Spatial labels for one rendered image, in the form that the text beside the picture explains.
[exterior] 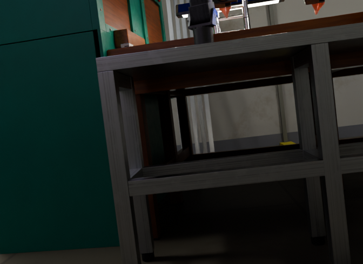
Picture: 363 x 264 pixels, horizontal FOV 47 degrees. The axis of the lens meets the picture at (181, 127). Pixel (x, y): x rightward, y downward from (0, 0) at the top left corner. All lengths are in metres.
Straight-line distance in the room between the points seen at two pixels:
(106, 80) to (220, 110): 3.35
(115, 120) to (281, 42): 0.49
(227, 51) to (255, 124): 3.37
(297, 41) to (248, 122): 3.34
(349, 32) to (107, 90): 0.66
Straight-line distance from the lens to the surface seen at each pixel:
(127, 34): 1.79
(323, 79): 1.18
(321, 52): 1.18
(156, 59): 1.15
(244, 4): 2.11
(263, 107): 4.49
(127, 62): 1.17
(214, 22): 1.35
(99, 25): 1.66
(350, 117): 4.69
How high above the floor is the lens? 0.50
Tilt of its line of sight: 3 degrees down
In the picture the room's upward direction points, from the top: 7 degrees counter-clockwise
